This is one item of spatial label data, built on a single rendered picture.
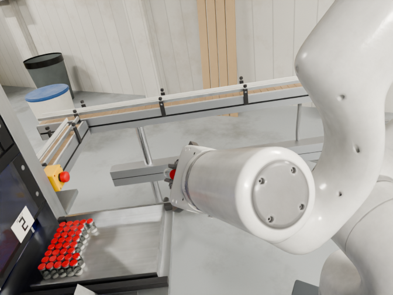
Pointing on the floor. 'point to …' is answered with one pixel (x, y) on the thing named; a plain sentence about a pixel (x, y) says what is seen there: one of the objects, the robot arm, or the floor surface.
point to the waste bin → (48, 70)
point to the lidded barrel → (50, 99)
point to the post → (15, 133)
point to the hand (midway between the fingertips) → (176, 174)
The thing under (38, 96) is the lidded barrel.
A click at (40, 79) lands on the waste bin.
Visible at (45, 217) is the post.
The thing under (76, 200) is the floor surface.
